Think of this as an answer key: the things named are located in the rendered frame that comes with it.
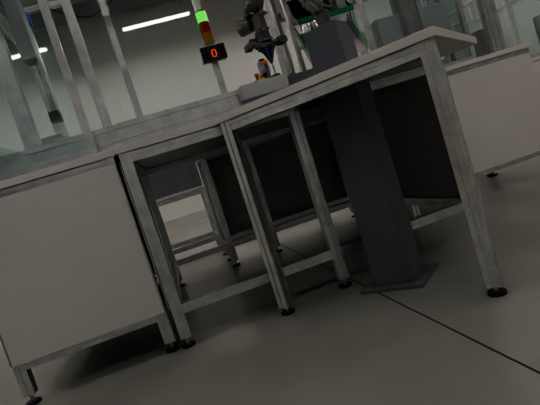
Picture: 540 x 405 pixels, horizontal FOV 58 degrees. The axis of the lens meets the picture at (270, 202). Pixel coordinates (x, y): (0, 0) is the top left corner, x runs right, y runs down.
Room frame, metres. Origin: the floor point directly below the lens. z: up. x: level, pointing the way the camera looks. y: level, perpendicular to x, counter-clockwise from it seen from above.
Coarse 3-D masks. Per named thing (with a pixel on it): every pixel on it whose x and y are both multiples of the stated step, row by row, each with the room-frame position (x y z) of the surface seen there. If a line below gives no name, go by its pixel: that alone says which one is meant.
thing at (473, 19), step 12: (516, 0) 6.40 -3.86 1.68; (528, 0) 6.43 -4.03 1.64; (468, 12) 7.13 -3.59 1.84; (504, 12) 6.47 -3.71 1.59; (516, 12) 6.39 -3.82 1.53; (528, 12) 6.42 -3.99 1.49; (468, 24) 7.20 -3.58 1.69; (480, 24) 6.97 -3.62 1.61; (504, 24) 6.52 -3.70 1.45; (516, 24) 6.38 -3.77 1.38; (528, 24) 6.41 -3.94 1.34; (480, 36) 7.04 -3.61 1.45; (504, 36) 6.58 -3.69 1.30; (528, 36) 6.41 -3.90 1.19; (480, 48) 7.10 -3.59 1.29; (528, 48) 6.40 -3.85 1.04
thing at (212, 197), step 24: (264, 144) 3.83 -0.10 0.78; (288, 144) 3.86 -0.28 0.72; (312, 144) 3.90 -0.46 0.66; (216, 168) 3.75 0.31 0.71; (264, 168) 3.82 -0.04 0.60; (288, 168) 3.85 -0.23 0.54; (336, 168) 3.92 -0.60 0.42; (216, 192) 3.38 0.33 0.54; (240, 192) 3.77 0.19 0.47; (264, 192) 3.81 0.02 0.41; (288, 192) 3.84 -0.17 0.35; (336, 192) 3.91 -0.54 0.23; (216, 216) 3.68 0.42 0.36; (240, 216) 3.76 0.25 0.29; (288, 216) 3.78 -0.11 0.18
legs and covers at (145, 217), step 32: (384, 96) 2.83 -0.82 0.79; (416, 96) 2.50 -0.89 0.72; (288, 128) 3.46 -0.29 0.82; (384, 128) 2.94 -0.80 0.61; (416, 128) 2.59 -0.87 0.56; (128, 160) 1.93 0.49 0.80; (192, 160) 3.32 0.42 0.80; (416, 160) 2.68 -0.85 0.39; (448, 160) 2.38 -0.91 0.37; (320, 192) 2.07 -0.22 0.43; (416, 192) 2.78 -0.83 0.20; (448, 192) 2.46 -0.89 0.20; (160, 224) 3.26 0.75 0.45; (288, 224) 3.42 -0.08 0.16; (320, 224) 2.10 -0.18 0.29; (416, 224) 2.15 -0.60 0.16; (160, 256) 1.93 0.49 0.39; (192, 256) 3.28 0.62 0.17; (320, 256) 2.06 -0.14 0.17; (224, 288) 1.98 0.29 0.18
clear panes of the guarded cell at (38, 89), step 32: (0, 0) 1.93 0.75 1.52; (32, 0) 1.95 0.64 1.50; (0, 32) 1.92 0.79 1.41; (32, 32) 1.94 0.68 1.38; (64, 32) 3.14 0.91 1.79; (0, 64) 1.92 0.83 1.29; (32, 64) 1.94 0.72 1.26; (0, 96) 1.91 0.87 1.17; (32, 96) 1.93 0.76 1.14; (64, 96) 1.95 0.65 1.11; (0, 128) 1.90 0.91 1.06; (32, 128) 1.92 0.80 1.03; (64, 128) 1.94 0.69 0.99; (96, 128) 3.14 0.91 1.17; (0, 160) 1.89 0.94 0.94; (32, 160) 1.92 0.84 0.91
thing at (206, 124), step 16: (304, 112) 2.73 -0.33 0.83; (320, 112) 3.12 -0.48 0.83; (192, 128) 1.98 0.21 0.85; (208, 128) 2.00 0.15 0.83; (256, 128) 2.75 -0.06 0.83; (272, 128) 3.15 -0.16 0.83; (128, 144) 1.93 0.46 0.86; (144, 144) 1.94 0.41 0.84; (208, 144) 2.81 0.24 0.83; (224, 144) 3.22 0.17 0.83; (144, 160) 2.54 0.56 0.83; (160, 160) 2.87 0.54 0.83; (176, 160) 3.30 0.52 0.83
